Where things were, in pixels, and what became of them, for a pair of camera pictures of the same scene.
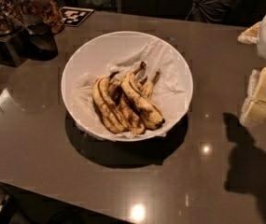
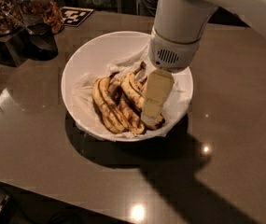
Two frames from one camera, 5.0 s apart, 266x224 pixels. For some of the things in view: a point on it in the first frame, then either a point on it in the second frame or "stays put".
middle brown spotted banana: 133,119 stays put
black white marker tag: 75,16 stays put
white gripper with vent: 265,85 to 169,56
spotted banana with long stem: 139,100 stays put
